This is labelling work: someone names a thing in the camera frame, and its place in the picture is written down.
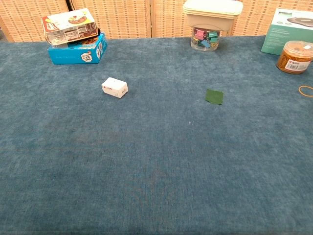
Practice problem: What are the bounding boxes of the small green object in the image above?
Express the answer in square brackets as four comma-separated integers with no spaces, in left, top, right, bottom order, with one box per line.
[204,89,224,105]

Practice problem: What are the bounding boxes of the blue felt table cloth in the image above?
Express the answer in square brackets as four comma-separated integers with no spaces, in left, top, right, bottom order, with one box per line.
[0,35,313,235]

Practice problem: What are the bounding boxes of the small white box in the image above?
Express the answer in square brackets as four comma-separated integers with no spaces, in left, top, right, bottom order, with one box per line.
[101,77,129,99]

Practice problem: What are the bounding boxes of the clear jar of binder clips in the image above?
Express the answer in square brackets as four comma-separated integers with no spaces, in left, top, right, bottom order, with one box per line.
[190,26,221,52]

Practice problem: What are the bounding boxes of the blue cookie box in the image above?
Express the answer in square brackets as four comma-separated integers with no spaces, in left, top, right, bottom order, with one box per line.
[47,32,108,65]

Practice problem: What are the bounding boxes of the bamboo folding screen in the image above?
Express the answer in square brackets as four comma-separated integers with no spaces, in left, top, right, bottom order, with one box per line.
[0,0,313,43]

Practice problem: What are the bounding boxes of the cream lidded plastic container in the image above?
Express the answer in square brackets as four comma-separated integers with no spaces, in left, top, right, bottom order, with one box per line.
[182,0,244,32]

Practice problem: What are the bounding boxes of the red white snack box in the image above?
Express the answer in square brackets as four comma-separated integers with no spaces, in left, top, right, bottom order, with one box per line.
[41,7,99,46]

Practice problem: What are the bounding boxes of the teal product box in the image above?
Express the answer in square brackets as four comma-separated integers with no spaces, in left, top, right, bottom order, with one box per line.
[261,8,313,56]

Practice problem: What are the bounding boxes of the loose tan rubber band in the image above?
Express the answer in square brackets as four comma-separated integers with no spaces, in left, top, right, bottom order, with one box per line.
[298,85,313,98]

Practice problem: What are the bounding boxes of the orange jar of rubber bands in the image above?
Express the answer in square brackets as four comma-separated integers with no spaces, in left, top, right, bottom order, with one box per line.
[276,40,313,74]

